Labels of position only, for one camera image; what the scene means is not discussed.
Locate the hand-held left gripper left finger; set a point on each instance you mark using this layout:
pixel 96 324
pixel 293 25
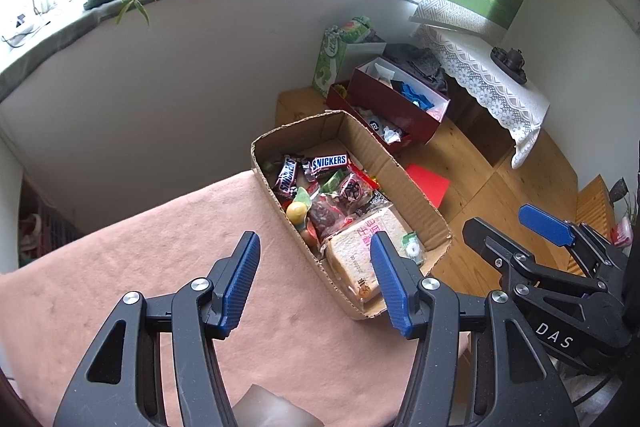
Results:
pixel 240 292

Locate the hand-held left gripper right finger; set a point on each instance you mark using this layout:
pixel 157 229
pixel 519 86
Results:
pixel 392 292

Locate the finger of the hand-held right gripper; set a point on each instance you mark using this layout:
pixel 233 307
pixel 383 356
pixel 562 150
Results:
pixel 545 223
pixel 487 242

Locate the green white mint candy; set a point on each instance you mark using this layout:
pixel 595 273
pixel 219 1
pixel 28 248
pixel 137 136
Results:
pixel 412 249

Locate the packaged sliced bread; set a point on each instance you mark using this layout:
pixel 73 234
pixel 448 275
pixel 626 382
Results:
pixel 350 257

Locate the golden ball candy red wrapper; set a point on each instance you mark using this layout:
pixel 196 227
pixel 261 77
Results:
pixel 309 234

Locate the yellow ball candy green wrapper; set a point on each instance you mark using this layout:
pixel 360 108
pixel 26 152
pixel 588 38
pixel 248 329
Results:
pixel 296 210

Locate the plum candy red-edged wrapper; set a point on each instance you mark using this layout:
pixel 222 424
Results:
pixel 325 213

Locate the dark candy red-edged wrapper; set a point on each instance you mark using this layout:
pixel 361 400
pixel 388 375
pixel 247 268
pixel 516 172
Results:
pixel 352 192

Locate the brown chocolate bar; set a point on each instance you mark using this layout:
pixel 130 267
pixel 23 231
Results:
pixel 287 177
pixel 327 163

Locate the brown cardboard box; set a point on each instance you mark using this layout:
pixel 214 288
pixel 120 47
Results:
pixel 385 167

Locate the red book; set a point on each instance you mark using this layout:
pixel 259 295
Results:
pixel 427 187

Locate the pink blanket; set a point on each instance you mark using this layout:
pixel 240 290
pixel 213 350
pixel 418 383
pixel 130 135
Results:
pixel 150 247

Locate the grey translucent sheet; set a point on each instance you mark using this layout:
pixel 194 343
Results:
pixel 270 409

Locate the white lace cloth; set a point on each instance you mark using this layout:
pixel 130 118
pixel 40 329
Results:
pixel 480 77

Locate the dark red cardboard box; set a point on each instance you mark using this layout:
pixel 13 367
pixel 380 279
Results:
pixel 390 112

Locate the dark figurine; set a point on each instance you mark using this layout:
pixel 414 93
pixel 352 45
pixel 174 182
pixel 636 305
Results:
pixel 510 61

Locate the dark grey cloth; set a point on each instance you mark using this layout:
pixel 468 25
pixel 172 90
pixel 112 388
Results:
pixel 420 62

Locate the green tissue box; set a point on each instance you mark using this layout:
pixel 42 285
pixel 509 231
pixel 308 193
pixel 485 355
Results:
pixel 327 62

